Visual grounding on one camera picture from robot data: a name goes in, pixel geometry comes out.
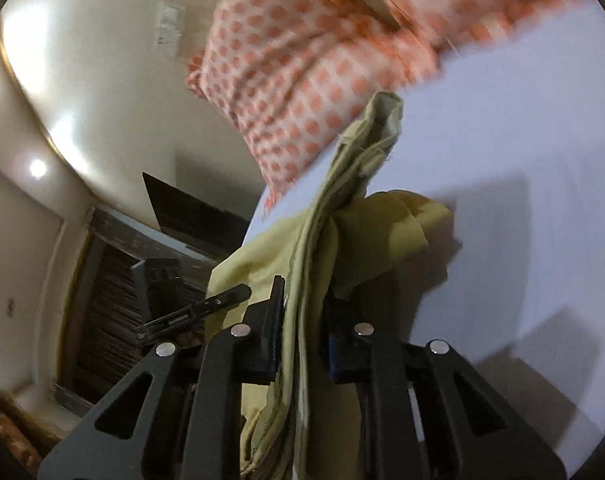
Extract khaki yellow pants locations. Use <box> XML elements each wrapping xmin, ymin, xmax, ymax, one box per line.
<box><xmin>207</xmin><ymin>92</ymin><xmax>450</xmax><ymax>479</ymax></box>

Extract dark laptop screen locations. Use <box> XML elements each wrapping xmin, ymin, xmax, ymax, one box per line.
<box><xmin>142</xmin><ymin>172</ymin><xmax>249</xmax><ymax>258</ymax></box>

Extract light blue bed sheet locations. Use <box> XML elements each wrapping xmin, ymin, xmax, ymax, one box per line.
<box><xmin>242</xmin><ymin>0</ymin><xmax>605</xmax><ymax>478</ymax></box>

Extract pink polka dot pillow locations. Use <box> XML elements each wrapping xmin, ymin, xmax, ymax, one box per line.
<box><xmin>186</xmin><ymin>0</ymin><xmax>575</xmax><ymax>206</ymax></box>

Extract white wall switch panel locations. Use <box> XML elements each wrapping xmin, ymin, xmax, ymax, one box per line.
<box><xmin>154</xmin><ymin>0</ymin><xmax>185</xmax><ymax>58</ymax></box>

